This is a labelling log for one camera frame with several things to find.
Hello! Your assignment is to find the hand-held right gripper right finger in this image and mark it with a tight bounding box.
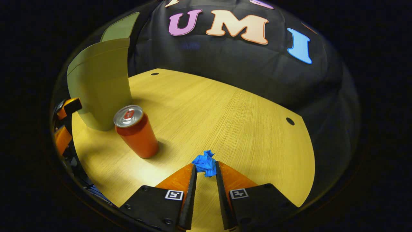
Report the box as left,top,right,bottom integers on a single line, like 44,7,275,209
215,160,298,231

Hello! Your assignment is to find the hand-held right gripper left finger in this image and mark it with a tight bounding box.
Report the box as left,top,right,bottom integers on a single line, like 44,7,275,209
119,163,197,231

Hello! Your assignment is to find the green desktop garbage bin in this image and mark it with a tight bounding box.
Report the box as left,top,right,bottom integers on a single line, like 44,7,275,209
67,12,140,131

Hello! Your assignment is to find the blue paper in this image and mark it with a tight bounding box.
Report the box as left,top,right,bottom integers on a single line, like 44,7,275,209
192,150,218,178

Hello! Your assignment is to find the red pop can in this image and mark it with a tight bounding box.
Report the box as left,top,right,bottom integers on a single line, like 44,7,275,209
113,105,159,159

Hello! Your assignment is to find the wooden desktop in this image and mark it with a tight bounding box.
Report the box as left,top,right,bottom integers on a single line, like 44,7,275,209
71,68,316,232

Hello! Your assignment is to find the black backdrop cloth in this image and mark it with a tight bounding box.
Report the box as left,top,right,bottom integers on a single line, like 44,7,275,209
51,0,361,200

